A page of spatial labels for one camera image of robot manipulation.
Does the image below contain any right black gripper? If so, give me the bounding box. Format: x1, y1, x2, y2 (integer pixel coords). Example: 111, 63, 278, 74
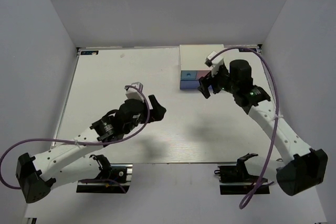
197, 64, 239, 99

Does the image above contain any pink drawer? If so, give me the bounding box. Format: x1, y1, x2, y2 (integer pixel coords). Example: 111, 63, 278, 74
196, 70, 211, 79

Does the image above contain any small light blue drawer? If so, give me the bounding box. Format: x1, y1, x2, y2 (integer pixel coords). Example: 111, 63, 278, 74
180, 70, 197, 81

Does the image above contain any wide blue bottom drawer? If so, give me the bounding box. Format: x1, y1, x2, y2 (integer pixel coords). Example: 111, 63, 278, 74
180, 80, 199, 90

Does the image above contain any white drawer organizer box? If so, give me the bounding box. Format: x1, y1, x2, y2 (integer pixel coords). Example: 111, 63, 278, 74
179, 44, 224, 77

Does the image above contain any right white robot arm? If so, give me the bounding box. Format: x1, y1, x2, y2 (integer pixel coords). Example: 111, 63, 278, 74
198, 59, 328, 196

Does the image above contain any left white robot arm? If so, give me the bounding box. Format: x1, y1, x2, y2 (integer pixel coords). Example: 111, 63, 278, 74
16, 95, 166, 204

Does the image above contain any right corner label sticker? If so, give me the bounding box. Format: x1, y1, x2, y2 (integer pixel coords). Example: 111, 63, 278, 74
238, 48, 258, 52

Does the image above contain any corner label sticker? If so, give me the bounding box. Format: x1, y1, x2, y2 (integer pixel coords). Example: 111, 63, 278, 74
80, 50, 99, 55
238, 48, 258, 52

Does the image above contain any left corner label sticker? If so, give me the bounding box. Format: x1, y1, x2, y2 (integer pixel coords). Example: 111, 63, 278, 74
80, 50, 99, 55

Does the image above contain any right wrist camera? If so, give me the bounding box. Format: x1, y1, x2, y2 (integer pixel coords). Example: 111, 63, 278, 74
205, 51, 224, 77

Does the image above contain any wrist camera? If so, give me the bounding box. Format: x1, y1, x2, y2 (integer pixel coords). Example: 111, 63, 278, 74
125, 82, 144, 102
205, 51, 224, 77

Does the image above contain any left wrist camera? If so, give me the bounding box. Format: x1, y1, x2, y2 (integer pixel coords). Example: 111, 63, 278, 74
125, 82, 144, 102

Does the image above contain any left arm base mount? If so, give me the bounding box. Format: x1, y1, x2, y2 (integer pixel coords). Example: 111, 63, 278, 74
76, 164, 133, 194

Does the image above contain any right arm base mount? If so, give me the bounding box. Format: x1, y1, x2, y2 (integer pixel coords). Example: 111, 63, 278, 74
214, 164, 259, 195

